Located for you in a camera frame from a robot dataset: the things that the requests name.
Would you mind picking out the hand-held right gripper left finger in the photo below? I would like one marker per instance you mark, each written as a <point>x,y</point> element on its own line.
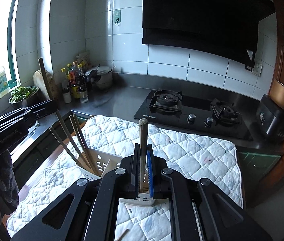
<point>137,170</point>

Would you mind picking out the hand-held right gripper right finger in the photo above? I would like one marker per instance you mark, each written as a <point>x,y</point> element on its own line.
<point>150,173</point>

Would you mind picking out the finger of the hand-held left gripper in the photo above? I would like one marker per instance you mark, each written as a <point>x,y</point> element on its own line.
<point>19,125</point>
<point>45,108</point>

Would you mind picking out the slim wooden chopstick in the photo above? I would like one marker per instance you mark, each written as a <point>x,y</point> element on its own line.
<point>44,75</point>
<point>123,234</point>
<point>143,135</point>

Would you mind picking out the white plastic utensil holder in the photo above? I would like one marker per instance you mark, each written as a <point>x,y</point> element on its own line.
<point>101,162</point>

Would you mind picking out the bunch of wooden chopsticks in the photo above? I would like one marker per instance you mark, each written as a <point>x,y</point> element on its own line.
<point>78,140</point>

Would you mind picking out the person's left forearm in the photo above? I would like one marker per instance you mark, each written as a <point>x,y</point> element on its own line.
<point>4,180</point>

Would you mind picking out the metal bowl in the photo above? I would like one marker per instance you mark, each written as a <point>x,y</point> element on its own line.
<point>21,104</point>

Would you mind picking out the round wooden cutting board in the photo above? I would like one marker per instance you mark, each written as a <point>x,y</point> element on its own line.
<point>49,85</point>

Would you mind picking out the small white jar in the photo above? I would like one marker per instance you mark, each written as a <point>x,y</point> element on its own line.
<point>66,96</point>

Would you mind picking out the green leafy vegetables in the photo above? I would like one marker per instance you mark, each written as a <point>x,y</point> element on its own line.
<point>23,94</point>

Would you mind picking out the yellow cap oil bottle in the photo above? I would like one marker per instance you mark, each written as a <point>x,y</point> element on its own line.
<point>64,79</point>

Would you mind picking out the large dark soy sauce bottle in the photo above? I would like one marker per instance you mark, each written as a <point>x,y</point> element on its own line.
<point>76,82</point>

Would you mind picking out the small glass jar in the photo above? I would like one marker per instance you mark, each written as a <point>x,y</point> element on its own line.
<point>83,95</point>

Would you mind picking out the green label bottle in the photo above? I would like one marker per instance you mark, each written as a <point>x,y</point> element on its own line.
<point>69,71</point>

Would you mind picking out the white plastic jug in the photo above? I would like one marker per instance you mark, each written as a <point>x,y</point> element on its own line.
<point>1,82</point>

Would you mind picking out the white quilted cloth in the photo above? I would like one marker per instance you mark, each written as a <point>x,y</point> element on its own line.
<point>194,160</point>

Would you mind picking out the small yellow cap bottle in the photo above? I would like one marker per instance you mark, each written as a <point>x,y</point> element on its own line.
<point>80,68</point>

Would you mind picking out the metal pressure cooker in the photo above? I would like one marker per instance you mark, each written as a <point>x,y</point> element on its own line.
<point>101,79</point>

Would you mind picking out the beige carton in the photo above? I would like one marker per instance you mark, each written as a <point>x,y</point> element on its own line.
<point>84,57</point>

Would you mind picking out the black gas stove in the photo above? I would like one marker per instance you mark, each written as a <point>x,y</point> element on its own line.
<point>197,120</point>

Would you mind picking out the dark kitchen counter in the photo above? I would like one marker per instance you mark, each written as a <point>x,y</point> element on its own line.
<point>121,98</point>

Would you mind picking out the black kitchen appliance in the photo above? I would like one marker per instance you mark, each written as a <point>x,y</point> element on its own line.
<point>273,120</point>

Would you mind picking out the copper bowl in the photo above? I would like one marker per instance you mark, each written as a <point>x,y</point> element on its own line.
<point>281,94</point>

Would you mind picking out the black range hood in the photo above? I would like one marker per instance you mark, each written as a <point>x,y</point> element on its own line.
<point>194,17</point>

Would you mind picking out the green wall hook sticker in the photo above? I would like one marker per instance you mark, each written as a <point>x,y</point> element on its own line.
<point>117,16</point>

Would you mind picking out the white wall socket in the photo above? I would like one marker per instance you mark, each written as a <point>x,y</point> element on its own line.
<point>256,69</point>

